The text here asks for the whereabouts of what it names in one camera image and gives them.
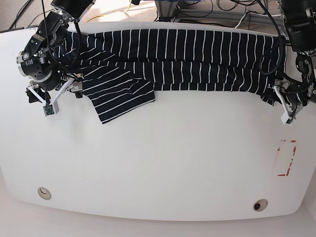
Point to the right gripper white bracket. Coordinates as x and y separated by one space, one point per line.
51 91

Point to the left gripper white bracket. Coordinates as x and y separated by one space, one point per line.
293 96

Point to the navy white striped t-shirt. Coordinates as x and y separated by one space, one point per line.
122 70

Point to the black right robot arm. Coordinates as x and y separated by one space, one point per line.
37 61

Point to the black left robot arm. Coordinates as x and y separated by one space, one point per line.
299 19

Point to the red tape rectangle marking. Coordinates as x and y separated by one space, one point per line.
285 156

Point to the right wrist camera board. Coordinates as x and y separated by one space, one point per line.
51 109

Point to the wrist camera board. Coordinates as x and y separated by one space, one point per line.
51 109
287 119

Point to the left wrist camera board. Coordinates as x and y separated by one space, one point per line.
287 119

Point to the left table cable grommet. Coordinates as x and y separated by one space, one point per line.
44 193

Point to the table cable grommet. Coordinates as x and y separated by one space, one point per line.
44 193
260 205

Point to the right table cable grommet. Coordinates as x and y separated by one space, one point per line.
260 205

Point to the grey aluminium frame stand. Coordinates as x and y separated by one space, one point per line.
174 9

